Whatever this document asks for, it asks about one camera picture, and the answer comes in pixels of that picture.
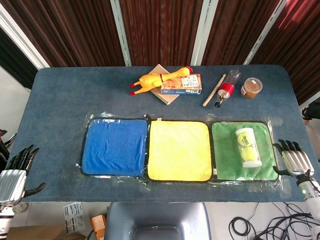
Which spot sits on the white power strip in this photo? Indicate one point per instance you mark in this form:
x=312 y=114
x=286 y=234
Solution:
x=20 y=207

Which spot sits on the grey chair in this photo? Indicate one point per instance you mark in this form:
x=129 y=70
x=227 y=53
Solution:
x=156 y=221

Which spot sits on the tennis ball tube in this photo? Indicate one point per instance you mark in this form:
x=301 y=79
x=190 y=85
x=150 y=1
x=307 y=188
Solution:
x=248 y=147

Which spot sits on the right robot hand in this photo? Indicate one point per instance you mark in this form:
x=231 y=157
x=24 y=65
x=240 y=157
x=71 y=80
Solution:
x=296 y=160

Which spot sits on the brown cardboard box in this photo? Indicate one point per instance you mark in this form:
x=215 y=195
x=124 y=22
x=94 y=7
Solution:
x=37 y=233

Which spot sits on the yellow cloth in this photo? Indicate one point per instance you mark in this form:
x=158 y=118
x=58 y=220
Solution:
x=179 y=151

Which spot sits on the green cloth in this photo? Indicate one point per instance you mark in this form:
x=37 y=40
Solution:
x=225 y=155

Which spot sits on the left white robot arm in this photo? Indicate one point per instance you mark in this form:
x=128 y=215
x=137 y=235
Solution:
x=4 y=220

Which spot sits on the printed food box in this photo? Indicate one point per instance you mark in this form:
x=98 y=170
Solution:
x=182 y=85

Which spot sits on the white printed paper sheet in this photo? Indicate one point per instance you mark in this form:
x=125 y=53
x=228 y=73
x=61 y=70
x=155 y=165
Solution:
x=73 y=217

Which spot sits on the wooden stick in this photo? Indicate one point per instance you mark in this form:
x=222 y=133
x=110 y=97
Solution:
x=214 y=90

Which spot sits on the blue cloth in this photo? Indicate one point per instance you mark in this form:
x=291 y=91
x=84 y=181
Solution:
x=113 y=147

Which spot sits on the spiral notebook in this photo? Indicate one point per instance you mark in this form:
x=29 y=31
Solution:
x=168 y=98

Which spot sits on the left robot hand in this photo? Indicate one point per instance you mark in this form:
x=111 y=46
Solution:
x=11 y=178

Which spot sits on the round jar of brown powder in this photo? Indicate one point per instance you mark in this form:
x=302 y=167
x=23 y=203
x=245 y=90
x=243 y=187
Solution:
x=251 y=88

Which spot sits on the orange box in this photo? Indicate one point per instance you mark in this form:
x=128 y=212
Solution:
x=98 y=225

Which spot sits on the yellow rubber chicken toy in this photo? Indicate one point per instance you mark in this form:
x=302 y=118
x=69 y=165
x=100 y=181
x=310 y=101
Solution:
x=152 y=81

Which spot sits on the clear bottle with red label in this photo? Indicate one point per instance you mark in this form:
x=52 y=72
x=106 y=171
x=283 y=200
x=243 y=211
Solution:
x=226 y=88

